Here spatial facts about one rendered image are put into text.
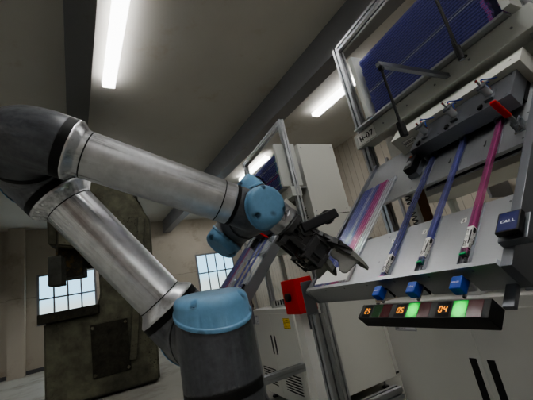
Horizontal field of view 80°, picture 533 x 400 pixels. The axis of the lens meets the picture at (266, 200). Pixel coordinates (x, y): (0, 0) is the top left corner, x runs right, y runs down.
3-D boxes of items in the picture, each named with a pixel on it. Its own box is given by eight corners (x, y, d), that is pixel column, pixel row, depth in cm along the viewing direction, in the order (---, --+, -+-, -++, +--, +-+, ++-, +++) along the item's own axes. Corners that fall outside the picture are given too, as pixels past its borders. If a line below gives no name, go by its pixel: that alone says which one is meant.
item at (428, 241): (424, 265, 74) (420, 261, 74) (419, 266, 75) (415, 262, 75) (468, 136, 99) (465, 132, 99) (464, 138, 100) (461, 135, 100)
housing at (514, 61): (552, 93, 90) (519, 58, 88) (414, 164, 132) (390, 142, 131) (554, 78, 94) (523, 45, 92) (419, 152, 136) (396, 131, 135)
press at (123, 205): (8, 436, 270) (11, 128, 347) (23, 406, 378) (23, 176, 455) (183, 377, 354) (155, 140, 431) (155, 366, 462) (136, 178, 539)
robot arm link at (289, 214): (275, 206, 81) (289, 196, 74) (289, 217, 81) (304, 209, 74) (259, 228, 77) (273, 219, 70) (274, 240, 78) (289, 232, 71)
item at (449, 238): (514, 273, 57) (502, 262, 56) (316, 295, 113) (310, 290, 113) (526, 199, 66) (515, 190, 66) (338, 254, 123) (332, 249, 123)
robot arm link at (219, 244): (213, 228, 60) (245, 190, 66) (199, 240, 70) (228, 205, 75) (245, 254, 61) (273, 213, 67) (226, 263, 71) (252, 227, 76)
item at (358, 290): (523, 288, 56) (495, 263, 56) (320, 303, 113) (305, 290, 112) (523, 282, 57) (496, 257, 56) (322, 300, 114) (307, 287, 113)
